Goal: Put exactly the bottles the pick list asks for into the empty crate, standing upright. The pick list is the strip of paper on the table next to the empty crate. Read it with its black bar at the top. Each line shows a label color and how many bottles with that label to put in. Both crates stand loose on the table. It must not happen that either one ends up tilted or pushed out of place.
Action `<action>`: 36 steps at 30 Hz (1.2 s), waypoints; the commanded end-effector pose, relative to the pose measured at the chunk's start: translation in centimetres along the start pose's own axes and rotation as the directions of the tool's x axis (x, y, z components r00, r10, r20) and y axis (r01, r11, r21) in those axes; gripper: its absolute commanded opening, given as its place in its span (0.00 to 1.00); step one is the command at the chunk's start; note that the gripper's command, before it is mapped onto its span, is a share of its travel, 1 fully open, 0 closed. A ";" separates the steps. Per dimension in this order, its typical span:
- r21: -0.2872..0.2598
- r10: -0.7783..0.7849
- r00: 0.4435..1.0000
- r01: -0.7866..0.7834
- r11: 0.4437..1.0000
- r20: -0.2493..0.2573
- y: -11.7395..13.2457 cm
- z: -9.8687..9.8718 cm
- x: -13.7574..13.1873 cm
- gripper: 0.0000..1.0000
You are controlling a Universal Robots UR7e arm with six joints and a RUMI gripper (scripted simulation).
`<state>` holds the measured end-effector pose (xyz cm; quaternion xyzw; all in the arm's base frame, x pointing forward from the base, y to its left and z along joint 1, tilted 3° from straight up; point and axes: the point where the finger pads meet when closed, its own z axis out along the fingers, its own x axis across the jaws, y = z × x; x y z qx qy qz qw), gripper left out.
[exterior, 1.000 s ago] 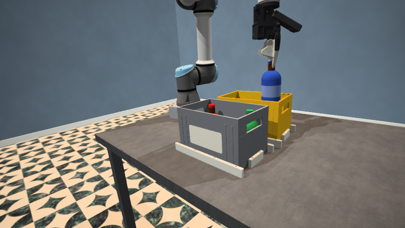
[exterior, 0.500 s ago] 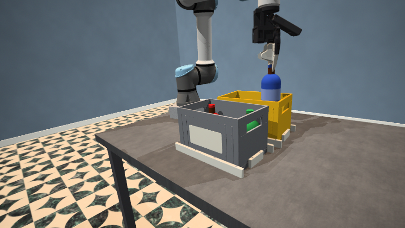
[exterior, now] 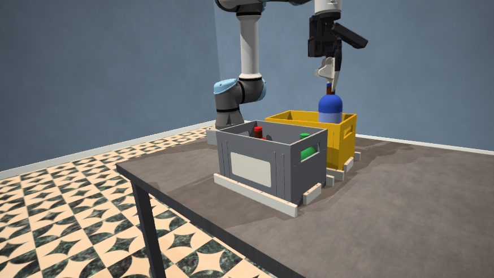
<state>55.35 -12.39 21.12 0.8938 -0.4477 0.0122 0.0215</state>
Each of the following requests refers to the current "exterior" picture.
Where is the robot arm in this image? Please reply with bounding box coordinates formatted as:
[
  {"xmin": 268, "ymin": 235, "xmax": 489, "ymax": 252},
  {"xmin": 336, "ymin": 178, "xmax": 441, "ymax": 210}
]
[{"xmin": 214, "ymin": 0, "xmax": 368, "ymax": 130}]

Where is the green bottle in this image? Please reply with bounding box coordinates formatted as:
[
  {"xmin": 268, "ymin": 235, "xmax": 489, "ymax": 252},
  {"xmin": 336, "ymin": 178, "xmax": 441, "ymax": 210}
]
[{"xmin": 300, "ymin": 133, "xmax": 316, "ymax": 160}]

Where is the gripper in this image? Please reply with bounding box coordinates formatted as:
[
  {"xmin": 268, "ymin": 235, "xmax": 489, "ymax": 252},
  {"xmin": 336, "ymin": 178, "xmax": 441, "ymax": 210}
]
[{"xmin": 308, "ymin": 12, "xmax": 342, "ymax": 92}]

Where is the yellow divided crate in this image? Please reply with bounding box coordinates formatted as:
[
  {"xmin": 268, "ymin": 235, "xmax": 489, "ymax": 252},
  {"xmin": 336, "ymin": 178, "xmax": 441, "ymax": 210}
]
[{"xmin": 273, "ymin": 111, "xmax": 357, "ymax": 171}]

